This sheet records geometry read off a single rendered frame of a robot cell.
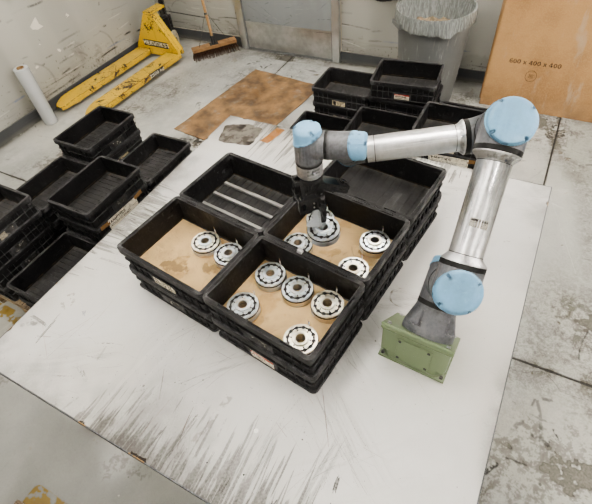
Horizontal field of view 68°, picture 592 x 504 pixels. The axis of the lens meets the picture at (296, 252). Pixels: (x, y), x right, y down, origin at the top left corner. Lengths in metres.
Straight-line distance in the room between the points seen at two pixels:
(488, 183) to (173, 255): 1.05
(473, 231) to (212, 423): 0.90
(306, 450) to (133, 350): 0.67
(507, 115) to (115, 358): 1.36
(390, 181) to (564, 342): 1.21
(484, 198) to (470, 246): 0.12
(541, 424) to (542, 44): 2.60
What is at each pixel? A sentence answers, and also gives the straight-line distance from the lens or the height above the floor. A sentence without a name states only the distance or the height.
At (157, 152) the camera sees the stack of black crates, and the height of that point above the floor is 0.38.
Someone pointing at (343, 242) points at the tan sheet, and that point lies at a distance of 1.56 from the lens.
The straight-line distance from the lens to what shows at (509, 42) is 3.85.
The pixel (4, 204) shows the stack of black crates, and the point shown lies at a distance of 2.90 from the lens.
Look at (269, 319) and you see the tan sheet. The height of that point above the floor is 0.83.
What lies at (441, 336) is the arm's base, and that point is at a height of 0.88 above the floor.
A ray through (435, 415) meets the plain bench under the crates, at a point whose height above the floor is 0.70.
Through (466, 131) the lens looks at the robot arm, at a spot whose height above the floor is 1.27.
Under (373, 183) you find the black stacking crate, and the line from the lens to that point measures 1.78.
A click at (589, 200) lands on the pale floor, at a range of 3.26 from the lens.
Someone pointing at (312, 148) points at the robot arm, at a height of 1.30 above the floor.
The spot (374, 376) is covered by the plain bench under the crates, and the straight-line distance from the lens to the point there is 1.43.
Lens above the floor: 1.99
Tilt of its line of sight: 49 degrees down
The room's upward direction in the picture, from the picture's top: 8 degrees counter-clockwise
